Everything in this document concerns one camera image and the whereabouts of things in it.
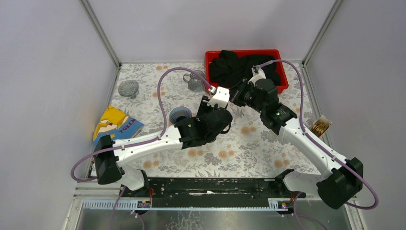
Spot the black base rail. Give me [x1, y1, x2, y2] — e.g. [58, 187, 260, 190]
[123, 177, 297, 208]

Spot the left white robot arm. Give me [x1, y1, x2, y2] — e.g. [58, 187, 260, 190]
[94, 96, 233, 197]

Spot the black cloth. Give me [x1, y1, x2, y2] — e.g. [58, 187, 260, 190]
[205, 49, 281, 88]

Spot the yellow blue cartoon book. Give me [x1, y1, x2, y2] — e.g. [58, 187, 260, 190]
[92, 106, 144, 146]

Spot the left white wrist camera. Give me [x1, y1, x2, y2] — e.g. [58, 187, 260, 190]
[207, 86, 230, 109]

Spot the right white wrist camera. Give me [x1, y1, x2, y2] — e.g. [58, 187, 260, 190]
[248, 66, 266, 85]

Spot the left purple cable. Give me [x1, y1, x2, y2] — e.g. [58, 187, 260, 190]
[70, 67, 216, 230]

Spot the floral table mat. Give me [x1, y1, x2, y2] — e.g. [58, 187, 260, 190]
[111, 63, 318, 178]

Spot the purple cable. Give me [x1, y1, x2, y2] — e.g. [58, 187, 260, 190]
[252, 59, 380, 230]
[70, 67, 216, 230]

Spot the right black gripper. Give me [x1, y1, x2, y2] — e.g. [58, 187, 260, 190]
[227, 78, 264, 114]

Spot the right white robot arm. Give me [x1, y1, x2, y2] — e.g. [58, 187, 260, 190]
[230, 79, 363, 209]

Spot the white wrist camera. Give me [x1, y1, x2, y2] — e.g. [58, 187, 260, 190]
[207, 86, 230, 109]
[248, 66, 266, 85]

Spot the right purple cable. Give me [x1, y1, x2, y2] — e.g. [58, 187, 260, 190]
[252, 59, 380, 230]

